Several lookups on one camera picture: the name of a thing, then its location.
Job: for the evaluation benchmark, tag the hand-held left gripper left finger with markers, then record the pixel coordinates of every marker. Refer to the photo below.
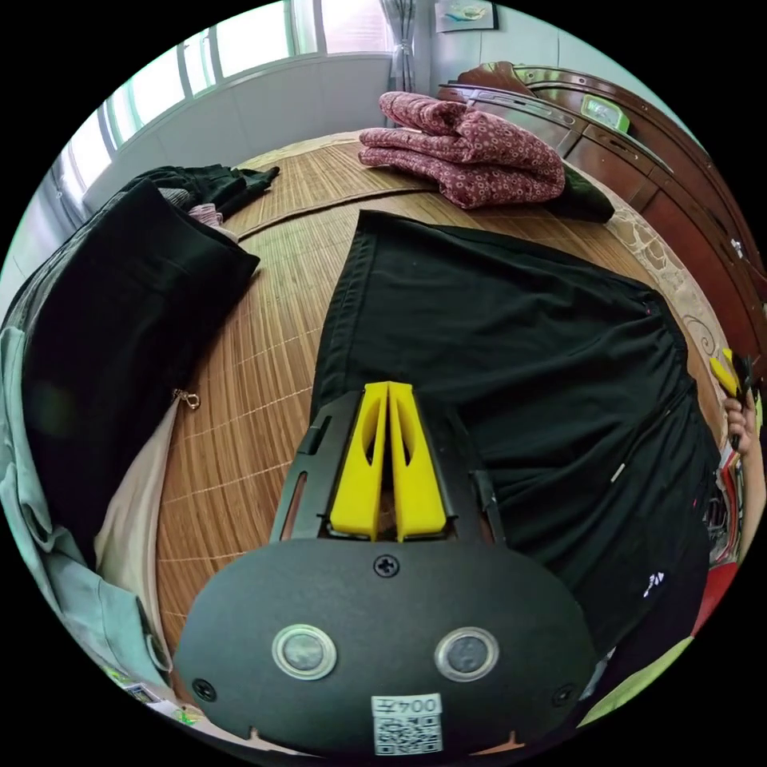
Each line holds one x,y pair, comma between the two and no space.
353,497

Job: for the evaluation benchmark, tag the person's right hand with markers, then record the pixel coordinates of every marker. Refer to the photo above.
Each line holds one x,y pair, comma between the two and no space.
742,425

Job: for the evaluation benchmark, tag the dark green cloth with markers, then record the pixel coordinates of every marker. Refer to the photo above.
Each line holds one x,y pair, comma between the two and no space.
587,195

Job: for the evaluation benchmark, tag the black pants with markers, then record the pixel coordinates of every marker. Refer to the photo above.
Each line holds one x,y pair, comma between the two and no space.
509,359

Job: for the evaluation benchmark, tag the grey curtain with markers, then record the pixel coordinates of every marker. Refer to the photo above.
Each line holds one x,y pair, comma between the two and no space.
400,54

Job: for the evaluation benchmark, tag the brown wooden headboard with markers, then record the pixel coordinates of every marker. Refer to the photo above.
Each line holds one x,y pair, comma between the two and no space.
677,180

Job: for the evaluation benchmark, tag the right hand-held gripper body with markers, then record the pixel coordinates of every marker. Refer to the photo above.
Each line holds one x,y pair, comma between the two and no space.
748,377

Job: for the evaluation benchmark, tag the pile of clothes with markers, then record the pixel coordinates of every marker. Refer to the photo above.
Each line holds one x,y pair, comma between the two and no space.
120,311

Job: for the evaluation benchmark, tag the bed with woven mat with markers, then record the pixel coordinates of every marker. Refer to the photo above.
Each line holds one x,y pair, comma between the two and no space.
257,371

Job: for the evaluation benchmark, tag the red dotted folded quilt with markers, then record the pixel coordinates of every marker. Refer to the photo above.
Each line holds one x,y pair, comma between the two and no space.
479,156

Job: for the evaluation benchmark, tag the window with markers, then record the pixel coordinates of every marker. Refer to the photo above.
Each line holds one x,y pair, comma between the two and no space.
251,54

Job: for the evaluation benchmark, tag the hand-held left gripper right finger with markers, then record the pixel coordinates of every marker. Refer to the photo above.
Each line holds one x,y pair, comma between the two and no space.
422,497

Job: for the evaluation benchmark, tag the green plastic box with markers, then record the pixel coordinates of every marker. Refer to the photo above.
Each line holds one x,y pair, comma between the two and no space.
604,112

